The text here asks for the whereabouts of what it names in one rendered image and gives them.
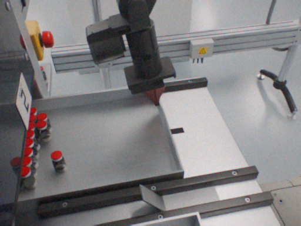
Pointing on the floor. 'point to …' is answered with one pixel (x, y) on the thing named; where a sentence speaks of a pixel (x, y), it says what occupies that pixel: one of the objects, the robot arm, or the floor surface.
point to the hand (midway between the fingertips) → (156, 101)
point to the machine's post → (40, 87)
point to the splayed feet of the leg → (281, 91)
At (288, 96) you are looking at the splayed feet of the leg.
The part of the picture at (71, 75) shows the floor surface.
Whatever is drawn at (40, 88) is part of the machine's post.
